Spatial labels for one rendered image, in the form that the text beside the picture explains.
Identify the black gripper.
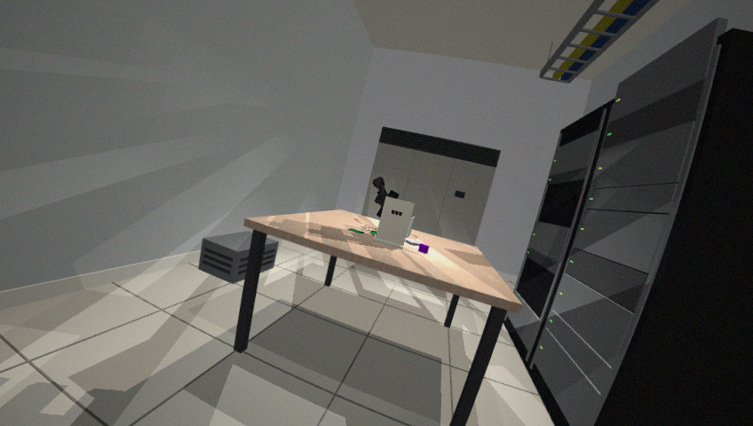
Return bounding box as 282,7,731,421
376,190,399,217

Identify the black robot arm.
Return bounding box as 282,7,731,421
372,177,391,206

